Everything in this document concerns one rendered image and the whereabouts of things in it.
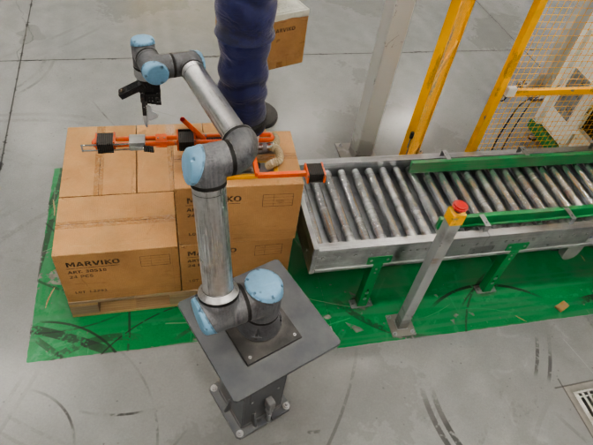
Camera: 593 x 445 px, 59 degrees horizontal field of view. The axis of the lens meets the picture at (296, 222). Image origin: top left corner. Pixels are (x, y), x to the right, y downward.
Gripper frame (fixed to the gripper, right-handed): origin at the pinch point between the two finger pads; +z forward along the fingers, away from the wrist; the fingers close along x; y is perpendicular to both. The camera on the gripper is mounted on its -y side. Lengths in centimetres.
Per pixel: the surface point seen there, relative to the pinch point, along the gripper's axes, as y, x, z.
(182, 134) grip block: 15.1, 2.3, 12.4
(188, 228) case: 15, -19, 54
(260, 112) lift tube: 48.5, -7.2, -6.6
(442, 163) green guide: 171, 24, 58
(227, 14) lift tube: 33, -6, -50
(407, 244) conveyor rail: 128, -33, 61
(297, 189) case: 67, -19, 29
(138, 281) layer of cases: -12, -20, 93
